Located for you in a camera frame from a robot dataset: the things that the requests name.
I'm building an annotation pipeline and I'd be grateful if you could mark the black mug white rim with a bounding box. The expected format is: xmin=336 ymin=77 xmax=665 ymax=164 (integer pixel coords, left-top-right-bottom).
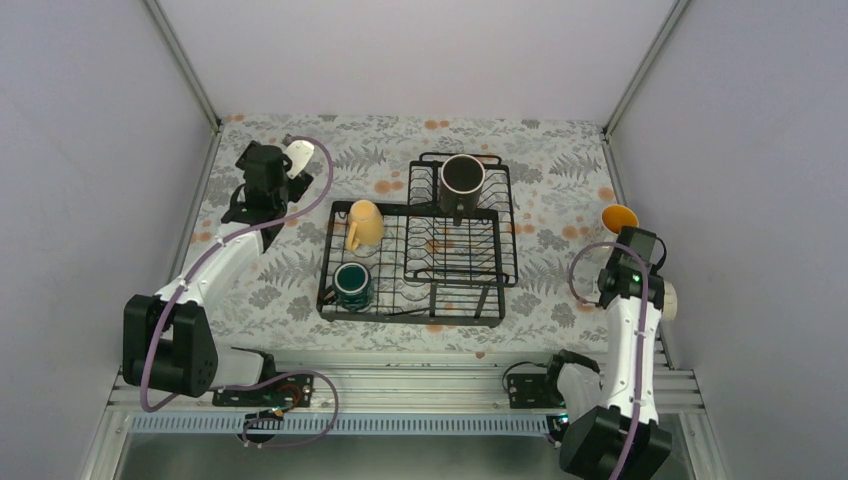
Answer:
xmin=437 ymin=154 xmax=486 ymax=226

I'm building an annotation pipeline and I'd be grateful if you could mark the white mug orange interior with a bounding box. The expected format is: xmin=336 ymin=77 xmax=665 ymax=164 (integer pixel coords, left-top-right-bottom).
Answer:
xmin=600 ymin=204 xmax=640 ymax=241

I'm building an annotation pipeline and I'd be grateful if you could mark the beige cream mug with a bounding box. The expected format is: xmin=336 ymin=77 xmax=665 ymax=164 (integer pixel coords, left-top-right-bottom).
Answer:
xmin=661 ymin=280 xmax=679 ymax=322

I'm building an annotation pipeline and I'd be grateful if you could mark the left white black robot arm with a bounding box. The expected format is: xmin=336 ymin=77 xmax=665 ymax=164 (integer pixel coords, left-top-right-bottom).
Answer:
xmin=122 ymin=138 xmax=315 ymax=405

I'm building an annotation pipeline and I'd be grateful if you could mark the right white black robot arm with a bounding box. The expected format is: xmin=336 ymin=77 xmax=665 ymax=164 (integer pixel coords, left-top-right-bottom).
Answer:
xmin=541 ymin=226 xmax=673 ymax=479

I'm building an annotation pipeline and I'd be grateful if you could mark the yellow mug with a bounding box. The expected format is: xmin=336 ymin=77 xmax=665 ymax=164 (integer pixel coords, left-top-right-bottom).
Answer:
xmin=345 ymin=200 xmax=384 ymax=251

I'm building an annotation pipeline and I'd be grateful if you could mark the dark green mug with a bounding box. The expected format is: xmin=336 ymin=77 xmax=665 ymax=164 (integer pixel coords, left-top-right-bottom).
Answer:
xmin=319 ymin=262 xmax=374 ymax=312

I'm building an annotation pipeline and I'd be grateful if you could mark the floral patterned tablecloth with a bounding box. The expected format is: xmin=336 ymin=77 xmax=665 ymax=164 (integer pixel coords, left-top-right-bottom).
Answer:
xmin=188 ymin=114 xmax=616 ymax=354

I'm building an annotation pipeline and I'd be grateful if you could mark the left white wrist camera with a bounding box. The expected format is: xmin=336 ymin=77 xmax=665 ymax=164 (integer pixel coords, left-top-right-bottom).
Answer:
xmin=283 ymin=140 xmax=315 ymax=179

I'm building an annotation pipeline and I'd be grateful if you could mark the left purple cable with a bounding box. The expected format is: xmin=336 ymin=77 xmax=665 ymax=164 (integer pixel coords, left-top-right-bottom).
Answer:
xmin=139 ymin=136 xmax=340 ymax=450

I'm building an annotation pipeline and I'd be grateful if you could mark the purple cable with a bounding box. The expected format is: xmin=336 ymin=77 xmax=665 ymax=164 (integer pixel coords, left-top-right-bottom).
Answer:
xmin=139 ymin=136 xmax=340 ymax=450
xmin=568 ymin=241 xmax=654 ymax=480

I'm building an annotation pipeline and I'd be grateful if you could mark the black wire dish rack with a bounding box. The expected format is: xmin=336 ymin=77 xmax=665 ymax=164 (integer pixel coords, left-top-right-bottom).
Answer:
xmin=316 ymin=152 xmax=518 ymax=328

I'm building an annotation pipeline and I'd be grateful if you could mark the left aluminium frame post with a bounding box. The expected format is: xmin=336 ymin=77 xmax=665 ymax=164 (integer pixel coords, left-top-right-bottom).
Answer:
xmin=141 ymin=0 xmax=221 ymax=131

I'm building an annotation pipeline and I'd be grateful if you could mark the aluminium frame post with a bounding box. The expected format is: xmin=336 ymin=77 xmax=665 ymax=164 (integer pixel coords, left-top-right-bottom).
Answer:
xmin=141 ymin=0 xmax=221 ymax=131
xmin=602 ymin=0 xmax=692 ymax=142

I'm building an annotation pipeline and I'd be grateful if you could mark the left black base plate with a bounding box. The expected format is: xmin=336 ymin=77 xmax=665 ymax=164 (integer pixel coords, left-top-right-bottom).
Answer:
xmin=212 ymin=374 xmax=314 ymax=409

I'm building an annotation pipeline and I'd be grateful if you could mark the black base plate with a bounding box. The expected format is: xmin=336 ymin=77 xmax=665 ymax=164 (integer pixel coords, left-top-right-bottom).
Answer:
xmin=212 ymin=374 xmax=314 ymax=409
xmin=506 ymin=373 xmax=565 ymax=409

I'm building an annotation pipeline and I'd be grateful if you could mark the grey slotted cable duct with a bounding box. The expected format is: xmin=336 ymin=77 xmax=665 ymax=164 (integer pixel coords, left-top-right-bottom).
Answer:
xmin=129 ymin=412 xmax=551 ymax=437

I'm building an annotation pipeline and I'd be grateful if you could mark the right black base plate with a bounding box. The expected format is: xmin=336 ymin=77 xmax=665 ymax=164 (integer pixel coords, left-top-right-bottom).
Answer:
xmin=506 ymin=373 xmax=565 ymax=409

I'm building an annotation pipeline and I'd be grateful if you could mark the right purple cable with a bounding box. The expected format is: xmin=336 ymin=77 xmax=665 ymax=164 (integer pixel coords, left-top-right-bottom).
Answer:
xmin=568 ymin=241 xmax=654 ymax=480

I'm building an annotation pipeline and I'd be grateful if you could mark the right aluminium frame post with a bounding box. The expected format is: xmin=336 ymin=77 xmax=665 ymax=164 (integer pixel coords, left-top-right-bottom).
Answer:
xmin=602 ymin=0 xmax=692 ymax=142

